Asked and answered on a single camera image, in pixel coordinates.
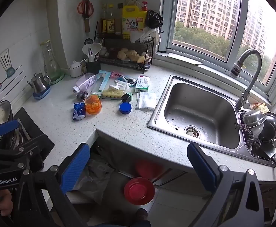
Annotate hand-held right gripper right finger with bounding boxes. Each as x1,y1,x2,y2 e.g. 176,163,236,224
186,142,265,227

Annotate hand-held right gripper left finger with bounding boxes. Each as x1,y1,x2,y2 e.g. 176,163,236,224
17,142,91,227

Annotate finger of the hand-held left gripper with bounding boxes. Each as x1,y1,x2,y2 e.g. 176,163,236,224
0,120,20,145
0,134,48,165

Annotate blue snack packet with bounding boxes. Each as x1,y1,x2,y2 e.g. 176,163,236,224
72,102,86,121

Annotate red plastic bin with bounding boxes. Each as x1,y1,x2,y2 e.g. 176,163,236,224
124,177,155,206

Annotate blue round lid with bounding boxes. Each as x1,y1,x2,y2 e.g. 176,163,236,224
119,102,132,114

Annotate yellow scrub brush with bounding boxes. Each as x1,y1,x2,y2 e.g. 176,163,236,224
100,87,125,100

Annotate clear plastic bottle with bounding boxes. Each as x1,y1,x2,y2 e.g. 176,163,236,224
72,73,96,94

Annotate white paper packet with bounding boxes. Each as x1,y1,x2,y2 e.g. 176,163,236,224
135,92,157,111

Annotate small black box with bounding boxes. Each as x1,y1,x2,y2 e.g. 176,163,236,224
121,93,134,103

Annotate light blue toothbrush package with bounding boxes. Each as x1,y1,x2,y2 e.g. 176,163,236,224
96,70,112,97

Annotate white plastic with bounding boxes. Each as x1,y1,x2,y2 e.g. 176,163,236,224
108,80,131,93

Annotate white green carton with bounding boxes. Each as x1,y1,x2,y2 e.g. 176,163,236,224
135,75,151,93

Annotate small black blue tool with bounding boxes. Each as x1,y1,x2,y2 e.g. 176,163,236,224
119,74,137,86

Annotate person's left hand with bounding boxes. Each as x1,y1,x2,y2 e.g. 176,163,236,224
0,190,14,217

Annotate pot with glass lid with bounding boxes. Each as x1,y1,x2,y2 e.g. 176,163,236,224
0,100,14,133

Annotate translucent plastic bag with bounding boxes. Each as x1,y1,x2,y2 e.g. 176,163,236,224
72,147,116,205

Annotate black gas stove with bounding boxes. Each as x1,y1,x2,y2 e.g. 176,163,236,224
10,107,55,171

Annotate metal base cabinet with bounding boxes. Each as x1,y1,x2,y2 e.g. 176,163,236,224
91,131,276,194

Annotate blue tray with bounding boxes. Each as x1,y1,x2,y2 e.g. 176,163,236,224
32,85,51,100

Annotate stainless steel sink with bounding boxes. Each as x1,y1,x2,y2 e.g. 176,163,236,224
147,74,276,168

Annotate steel teapot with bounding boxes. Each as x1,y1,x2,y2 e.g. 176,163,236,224
27,73,51,94

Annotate steel wool scourer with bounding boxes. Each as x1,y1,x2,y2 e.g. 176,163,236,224
237,123,261,148

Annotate green tray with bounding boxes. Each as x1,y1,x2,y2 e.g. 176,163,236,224
50,72,66,85

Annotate small steel bowl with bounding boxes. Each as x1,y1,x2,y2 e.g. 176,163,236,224
242,110,267,135

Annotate brown fuzzy slipper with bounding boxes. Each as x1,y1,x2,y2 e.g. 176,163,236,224
135,208,149,221

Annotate glass carafe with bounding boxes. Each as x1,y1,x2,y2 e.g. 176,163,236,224
40,40,61,81

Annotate large steel bowl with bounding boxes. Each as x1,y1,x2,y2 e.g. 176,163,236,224
258,112,276,142

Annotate yellow cloth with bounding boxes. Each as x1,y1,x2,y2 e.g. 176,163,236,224
252,102,271,114

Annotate white ceramic jar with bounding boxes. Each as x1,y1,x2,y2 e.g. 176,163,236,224
69,60,83,78

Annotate dark utensil cup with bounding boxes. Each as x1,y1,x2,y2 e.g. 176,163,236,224
85,59,102,74

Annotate steel faucet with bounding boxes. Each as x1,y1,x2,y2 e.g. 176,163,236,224
230,48,263,110

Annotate white plastic ladle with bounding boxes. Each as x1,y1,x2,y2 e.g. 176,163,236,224
82,44,92,62

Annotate white rice paddle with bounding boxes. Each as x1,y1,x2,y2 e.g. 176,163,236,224
91,43,102,62

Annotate ginger roots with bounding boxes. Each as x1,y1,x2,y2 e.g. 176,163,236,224
117,48,146,63

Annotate white plastic bags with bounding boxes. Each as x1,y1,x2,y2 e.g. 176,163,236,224
130,27,162,44

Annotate amber oil bottle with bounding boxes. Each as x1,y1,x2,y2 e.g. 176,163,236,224
107,4,116,35
100,3,108,35

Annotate black plastic bag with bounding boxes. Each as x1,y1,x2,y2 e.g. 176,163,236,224
145,9,164,29

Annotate yellow detergent jug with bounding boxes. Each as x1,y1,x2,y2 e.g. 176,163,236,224
122,5,148,40

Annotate window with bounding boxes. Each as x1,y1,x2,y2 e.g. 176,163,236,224
160,0,276,102

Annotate black handled kitchen knife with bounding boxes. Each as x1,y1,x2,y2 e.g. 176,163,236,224
251,144,276,170

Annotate black wire rack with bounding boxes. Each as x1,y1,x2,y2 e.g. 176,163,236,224
94,20,155,74

